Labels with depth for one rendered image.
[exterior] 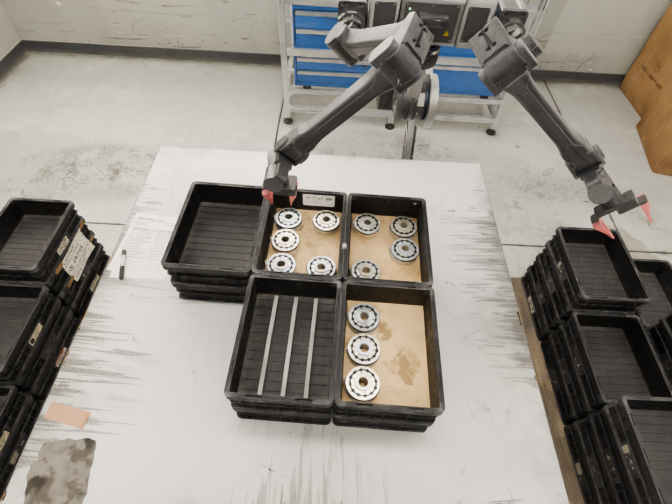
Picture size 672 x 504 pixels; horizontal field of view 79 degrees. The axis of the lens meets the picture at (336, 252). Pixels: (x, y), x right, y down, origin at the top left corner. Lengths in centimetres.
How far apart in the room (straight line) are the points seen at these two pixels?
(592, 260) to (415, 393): 132
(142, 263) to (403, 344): 105
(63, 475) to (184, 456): 33
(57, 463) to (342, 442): 83
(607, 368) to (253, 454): 153
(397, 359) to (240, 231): 75
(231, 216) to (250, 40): 273
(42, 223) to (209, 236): 104
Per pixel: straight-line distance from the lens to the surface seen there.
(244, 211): 167
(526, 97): 113
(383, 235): 159
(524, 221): 306
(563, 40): 448
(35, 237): 239
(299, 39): 316
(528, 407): 156
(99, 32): 465
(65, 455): 155
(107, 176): 333
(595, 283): 225
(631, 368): 224
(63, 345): 234
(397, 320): 139
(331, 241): 155
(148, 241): 184
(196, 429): 143
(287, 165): 119
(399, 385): 131
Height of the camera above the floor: 205
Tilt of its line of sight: 53 degrees down
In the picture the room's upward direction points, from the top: 4 degrees clockwise
